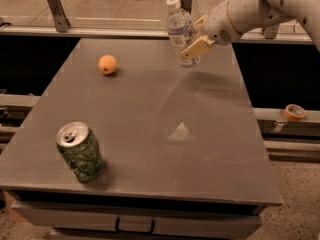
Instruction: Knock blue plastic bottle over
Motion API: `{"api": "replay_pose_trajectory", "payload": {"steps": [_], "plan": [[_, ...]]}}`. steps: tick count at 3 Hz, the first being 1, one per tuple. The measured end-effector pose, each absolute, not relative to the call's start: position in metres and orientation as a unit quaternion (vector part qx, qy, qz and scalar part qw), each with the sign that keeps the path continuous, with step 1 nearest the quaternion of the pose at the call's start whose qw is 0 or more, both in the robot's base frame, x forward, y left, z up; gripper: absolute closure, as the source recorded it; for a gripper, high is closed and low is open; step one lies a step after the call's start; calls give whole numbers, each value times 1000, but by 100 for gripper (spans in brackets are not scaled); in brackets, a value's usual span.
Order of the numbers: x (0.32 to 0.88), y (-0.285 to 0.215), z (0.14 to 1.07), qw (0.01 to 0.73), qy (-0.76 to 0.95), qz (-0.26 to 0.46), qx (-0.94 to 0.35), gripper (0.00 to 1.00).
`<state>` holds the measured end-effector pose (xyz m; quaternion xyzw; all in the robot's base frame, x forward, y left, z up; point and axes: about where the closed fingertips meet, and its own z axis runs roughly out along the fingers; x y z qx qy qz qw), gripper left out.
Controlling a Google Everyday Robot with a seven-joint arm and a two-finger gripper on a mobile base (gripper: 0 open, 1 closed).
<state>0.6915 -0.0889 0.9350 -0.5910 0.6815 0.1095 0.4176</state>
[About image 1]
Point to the orange fruit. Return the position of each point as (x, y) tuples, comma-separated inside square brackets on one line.
[(107, 64)]

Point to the middle metal bracket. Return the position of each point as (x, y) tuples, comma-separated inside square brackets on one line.
[(187, 5)]

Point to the right metal bracket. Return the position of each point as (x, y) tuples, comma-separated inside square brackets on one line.
[(270, 32)]

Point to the green soda can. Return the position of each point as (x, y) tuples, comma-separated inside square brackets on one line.
[(79, 147)]

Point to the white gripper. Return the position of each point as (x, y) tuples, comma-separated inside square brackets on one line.
[(218, 26)]

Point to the orange tape roll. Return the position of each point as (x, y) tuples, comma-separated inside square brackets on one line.
[(294, 112)]

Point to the black drawer handle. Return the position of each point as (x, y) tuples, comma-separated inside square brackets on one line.
[(132, 224)]

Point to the grey drawer front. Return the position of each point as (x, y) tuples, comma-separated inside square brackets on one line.
[(101, 221)]

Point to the clear plastic water bottle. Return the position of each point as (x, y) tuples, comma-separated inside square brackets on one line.
[(180, 30)]

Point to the metal window rail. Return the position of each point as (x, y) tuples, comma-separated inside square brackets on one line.
[(251, 37)]

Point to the left metal bracket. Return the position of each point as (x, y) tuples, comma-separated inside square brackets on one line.
[(60, 19)]

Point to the metal bracket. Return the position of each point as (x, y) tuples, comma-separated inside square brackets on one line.
[(60, 19), (270, 32), (187, 5)]

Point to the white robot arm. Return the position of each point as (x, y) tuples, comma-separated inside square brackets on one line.
[(231, 19)]

